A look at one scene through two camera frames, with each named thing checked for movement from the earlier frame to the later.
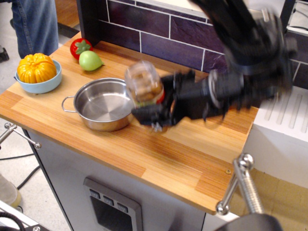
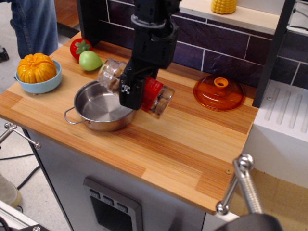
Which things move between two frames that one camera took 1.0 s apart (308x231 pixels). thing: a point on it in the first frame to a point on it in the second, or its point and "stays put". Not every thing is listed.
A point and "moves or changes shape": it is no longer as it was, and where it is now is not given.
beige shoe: x=9 y=194 stays put
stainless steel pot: x=105 y=104 moves or changes shape
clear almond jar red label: x=144 y=83 moves or changes shape
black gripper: x=187 y=99 to x=155 y=47
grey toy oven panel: x=110 y=211 stays put
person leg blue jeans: x=35 y=23 stays put
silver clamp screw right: x=242 y=164 stays put
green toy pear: x=89 y=60 stays put
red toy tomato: x=79 y=45 stays put
